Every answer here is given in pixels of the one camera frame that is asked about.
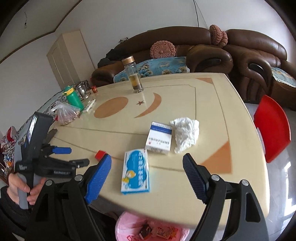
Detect glass bottle with gold lid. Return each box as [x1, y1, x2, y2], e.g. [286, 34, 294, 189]
[122, 56, 144, 94]

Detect white and blue medicine box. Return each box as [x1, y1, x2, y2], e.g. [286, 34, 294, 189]
[145, 121, 173, 155]

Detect red plastic chair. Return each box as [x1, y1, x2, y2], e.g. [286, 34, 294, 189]
[253, 95, 291, 163]

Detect white remote control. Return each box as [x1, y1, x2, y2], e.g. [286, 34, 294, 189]
[82, 99, 96, 113]

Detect white tissue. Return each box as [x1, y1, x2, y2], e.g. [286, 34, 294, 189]
[169, 117, 200, 154]

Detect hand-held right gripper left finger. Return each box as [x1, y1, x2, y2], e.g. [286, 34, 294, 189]
[24, 153, 112, 241]

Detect large round pink cushion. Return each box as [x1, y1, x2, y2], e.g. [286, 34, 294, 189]
[150, 40, 176, 59]

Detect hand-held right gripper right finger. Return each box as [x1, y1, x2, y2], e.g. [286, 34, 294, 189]
[183, 153, 270, 241]

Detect blue armchair seat cover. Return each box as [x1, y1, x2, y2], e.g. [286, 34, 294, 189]
[270, 67, 296, 88]

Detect plastic bag of nuts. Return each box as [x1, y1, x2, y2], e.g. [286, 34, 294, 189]
[52, 103, 81, 126]

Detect person's left forearm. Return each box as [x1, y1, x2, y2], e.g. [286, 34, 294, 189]
[0, 185, 35, 234]

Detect pink lined bin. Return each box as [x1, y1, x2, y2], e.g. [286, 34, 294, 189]
[115, 211, 190, 241]

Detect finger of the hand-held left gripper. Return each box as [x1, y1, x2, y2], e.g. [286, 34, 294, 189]
[42, 144, 72, 156]
[58, 158, 90, 168]

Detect blue cartoon medicine box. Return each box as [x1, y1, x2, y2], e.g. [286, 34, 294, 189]
[121, 148, 151, 195]

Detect person's left hand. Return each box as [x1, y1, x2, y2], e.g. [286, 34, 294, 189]
[8, 173, 47, 206]

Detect brown leather sofa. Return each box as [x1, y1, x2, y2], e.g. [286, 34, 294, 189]
[91, 26, 233, 87]

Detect cream wardrobe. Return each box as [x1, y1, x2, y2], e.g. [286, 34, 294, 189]
[47, 29, 96, 92]

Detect blue floral sofa cover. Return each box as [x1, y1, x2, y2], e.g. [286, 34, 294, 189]
[113, 56, 190, 83]

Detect red printed cloth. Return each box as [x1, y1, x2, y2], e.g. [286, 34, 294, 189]
[0, 126, 19, 153]

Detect beige wooden table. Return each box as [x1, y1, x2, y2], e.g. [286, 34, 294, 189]
[46, 72, 271, 230]

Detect green bottle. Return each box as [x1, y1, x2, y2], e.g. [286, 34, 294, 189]
[63, 85, 85, 112]

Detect brown leather armchair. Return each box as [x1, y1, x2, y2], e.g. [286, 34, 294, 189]
[223, 29, 296, 110]

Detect black wall cable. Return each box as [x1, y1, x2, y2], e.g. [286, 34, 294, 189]
[193, 0, 208, 28]

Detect dark clothes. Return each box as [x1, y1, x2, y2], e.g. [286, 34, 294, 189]
[97, 47, 123, 68]

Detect patterned bench cover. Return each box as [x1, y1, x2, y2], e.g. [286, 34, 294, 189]
[16, 91, 70, 144]

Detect glass mug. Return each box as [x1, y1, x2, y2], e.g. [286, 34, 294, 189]
[75, 80, 92, 100]

